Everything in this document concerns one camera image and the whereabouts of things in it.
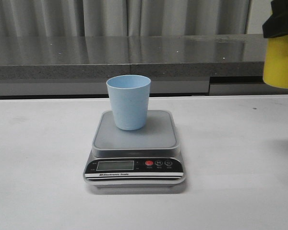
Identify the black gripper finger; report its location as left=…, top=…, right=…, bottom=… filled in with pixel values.
left=262, top=0, right=288, bottom=38

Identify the yellow squeeze bottle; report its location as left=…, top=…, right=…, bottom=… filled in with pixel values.
left=263, top=35, right=288, bottom=89

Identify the light blue plastic cup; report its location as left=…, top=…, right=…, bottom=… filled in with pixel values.
left=106, top=75, right=151, bottom=130

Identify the silver electronic kitchen scale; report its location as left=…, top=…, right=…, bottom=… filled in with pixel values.
left=83, top=110, right=186, bottom=188

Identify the grey stone counter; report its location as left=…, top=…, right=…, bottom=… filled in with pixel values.
left=0, top=34, right=288, bottom=98

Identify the grey curtain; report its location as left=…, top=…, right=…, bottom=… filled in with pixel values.
left=0, top=0, right=250, bottom=37

